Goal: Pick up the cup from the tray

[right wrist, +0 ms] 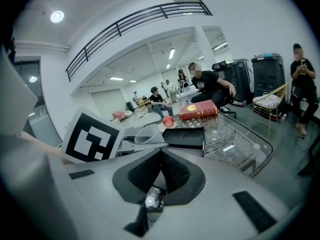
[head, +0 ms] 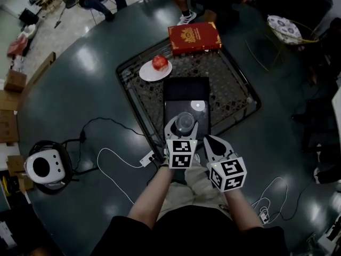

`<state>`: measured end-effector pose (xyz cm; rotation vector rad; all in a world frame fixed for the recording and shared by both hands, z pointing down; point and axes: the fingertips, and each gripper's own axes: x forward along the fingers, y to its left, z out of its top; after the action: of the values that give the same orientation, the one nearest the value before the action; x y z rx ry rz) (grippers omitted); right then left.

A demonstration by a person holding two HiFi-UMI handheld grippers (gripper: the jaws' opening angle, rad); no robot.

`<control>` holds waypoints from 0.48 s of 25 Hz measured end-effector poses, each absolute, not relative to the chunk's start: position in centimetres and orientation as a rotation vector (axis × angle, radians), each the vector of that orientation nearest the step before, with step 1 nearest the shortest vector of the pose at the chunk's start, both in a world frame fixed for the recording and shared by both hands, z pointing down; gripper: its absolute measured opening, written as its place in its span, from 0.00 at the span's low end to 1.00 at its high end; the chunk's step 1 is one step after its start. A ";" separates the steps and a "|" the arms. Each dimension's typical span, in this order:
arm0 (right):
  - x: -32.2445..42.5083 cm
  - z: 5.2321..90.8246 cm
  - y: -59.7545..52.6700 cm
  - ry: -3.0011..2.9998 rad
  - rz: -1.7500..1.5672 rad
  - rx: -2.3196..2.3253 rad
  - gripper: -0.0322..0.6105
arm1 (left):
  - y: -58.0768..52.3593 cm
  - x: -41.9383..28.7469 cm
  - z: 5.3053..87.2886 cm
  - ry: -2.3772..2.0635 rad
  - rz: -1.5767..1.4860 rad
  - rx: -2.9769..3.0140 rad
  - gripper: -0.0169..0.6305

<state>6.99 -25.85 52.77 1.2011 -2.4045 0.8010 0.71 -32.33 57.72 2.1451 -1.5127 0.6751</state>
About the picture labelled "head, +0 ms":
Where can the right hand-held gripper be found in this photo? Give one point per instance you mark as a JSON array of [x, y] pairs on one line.
[[229, 175]]

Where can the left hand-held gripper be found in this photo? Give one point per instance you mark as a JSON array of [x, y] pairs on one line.
[[181, 153]]

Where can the clear plastic cup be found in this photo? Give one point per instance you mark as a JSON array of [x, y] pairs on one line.
[[185, 121]]

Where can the black tray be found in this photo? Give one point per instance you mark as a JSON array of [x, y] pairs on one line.
[[186, 89]]

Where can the person's right forearm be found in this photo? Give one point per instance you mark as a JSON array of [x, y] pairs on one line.
[[241, 209]]

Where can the person's left forearm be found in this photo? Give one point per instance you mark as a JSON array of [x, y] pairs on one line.
[[149, 199]]

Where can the white power strip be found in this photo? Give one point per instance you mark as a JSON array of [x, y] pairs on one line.
[[147, 159], [263, 217]]

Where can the person's beige trousers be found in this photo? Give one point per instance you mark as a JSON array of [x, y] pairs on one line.
[[197, 191]]

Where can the glass top coffee table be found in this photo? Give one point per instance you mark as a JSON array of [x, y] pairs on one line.
[[229, 89]]

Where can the white plate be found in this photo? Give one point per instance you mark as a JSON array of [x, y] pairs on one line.
[[149, 75]]

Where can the red apple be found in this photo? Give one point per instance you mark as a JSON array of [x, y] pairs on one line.
[[160, 62]]

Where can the person's black shirt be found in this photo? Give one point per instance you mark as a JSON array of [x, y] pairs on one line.
[[191, 233]]

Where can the red ornate box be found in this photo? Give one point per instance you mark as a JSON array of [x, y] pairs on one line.
[[194, 37]]

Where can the white table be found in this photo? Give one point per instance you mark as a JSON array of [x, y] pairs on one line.
[[337, 111]]

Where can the chair with patterned cushion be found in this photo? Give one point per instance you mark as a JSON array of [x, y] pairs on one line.
[[285, 29]]

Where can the white round device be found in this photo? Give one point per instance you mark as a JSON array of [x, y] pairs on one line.
[[45, 167]]

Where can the long flat cardboard piece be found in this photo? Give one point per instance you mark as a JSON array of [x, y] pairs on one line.
[[41, 69]]

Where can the black vacuum cleaner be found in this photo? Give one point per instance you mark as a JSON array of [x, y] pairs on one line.
[[69, 0]]

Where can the small cardboard box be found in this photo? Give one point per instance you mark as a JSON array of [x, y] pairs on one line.
[[15, 80]]

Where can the stack of cardboard boxes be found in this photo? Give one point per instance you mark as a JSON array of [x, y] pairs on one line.
[[8, 119]]

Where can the pink cloth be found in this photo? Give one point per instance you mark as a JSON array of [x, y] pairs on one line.
[[18, 48]]

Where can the white bag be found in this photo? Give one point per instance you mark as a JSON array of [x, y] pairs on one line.
[[26, 31]]

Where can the black box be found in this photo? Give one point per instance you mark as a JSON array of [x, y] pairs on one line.
[[28, 16]]

